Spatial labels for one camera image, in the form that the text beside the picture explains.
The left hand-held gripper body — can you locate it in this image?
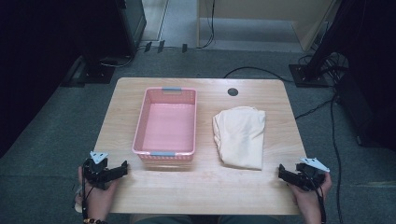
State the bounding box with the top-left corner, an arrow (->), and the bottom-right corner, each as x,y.
81,150 -> 110,191

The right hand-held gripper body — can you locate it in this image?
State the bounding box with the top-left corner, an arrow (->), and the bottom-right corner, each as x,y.
292,157 -> 331,192

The cream cloth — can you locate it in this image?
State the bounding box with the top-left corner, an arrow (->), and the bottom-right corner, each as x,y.
212,105 -> 267,171

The pink plastic basket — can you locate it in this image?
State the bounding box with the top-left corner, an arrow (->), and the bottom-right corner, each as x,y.
132,87 -> 198,162

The person's right hand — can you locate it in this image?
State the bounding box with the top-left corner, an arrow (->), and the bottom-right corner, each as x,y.
288,172 -> 333,209

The person's left hand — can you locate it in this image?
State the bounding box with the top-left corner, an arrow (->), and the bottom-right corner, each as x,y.
74,165 -> 121,209

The black equipment box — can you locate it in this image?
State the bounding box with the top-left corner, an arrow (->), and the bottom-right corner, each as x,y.
334,55 -> 396,152

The black metal stand pole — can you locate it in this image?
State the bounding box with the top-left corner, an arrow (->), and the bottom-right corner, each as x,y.
303,0 -> 359,80

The black cabinet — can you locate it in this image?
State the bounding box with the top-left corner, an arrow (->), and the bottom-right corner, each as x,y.
115,0 -> 148,57

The light wooden cabinet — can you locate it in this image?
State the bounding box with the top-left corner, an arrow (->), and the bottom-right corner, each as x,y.
195,0 -> 342,52

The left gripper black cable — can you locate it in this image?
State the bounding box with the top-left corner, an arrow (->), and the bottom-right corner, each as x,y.
79,160 -> 94,220

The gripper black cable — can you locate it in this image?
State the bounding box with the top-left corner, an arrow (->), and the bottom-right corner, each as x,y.
79,160 -> 94,220
306,174 -> 328,224

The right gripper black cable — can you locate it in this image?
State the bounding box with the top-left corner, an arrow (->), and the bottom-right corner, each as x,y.
306,174 -> 328,224

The long black floor cable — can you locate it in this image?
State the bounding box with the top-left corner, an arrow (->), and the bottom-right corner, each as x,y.
294,94 -> 344,224

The brown bead bracelet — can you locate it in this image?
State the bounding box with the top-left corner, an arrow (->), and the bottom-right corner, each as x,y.
82,217 -> 108,224

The black stand base plate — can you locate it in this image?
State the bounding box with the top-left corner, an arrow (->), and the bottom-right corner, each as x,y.
60,55 -> 116,88
288,63 -> 330,89

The white floor cable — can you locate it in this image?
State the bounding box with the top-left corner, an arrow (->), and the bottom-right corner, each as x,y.
100,45 -> 148,68

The thin black hanging cable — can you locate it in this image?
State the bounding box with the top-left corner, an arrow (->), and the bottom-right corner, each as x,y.
196,0 -> 217,49

